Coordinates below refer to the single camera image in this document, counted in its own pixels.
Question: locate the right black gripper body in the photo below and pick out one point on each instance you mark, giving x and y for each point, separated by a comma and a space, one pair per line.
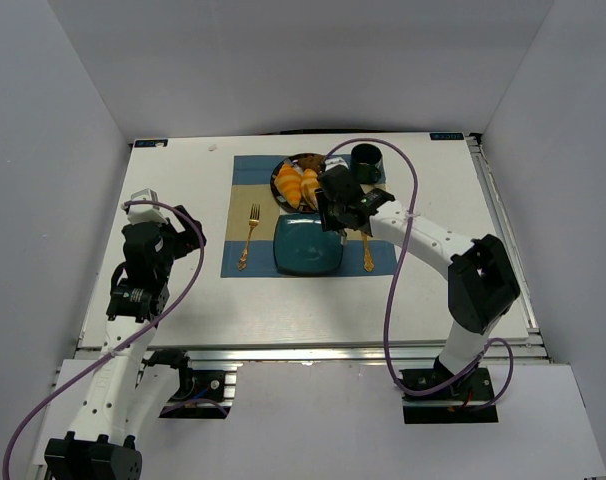
334, 213

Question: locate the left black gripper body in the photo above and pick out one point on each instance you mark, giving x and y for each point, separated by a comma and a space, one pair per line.
184, 235

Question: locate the striped orange bread roll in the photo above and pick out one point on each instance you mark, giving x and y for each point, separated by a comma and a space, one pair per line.
288, 184

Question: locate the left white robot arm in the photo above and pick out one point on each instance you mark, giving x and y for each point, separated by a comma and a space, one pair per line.
122, 402

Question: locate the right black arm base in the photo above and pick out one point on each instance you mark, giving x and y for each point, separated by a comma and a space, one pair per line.
461, 403

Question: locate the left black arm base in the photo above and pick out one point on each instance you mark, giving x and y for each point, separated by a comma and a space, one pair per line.
201, 392

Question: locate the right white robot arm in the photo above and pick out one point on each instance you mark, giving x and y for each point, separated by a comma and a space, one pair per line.
481, 282

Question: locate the brown chocolate bread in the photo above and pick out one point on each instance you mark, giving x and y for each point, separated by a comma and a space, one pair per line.
315, 162

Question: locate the dark green mug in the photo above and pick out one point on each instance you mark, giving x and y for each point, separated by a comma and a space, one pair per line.
365, 163

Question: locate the teal square plate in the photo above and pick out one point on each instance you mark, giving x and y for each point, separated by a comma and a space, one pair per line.
301, 248

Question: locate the gold knife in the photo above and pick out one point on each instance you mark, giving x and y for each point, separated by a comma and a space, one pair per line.
368, 261

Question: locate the dark patterned round plate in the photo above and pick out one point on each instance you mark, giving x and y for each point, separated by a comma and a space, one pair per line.
304, 208

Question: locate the gold fork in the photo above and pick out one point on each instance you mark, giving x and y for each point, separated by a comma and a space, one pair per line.
253, 222

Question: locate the blue and beige placemat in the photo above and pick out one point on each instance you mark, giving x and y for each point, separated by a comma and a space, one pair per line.
268, 238

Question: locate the left blue corner label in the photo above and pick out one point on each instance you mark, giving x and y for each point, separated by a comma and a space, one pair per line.
150, 143

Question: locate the blue corner label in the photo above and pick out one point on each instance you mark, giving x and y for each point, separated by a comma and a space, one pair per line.
446, 136
150, 143

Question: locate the right blue corner label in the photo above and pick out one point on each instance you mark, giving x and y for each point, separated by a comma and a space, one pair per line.
446, 136

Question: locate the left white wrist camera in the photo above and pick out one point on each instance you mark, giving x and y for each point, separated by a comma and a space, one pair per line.
144, 213

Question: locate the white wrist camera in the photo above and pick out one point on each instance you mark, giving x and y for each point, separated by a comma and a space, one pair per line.
144, 213
334, 162

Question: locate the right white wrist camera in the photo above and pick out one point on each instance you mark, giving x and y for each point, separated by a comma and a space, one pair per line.
334, 162

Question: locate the aluminium table frame rail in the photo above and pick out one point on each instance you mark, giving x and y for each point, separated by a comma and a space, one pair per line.
307, 354

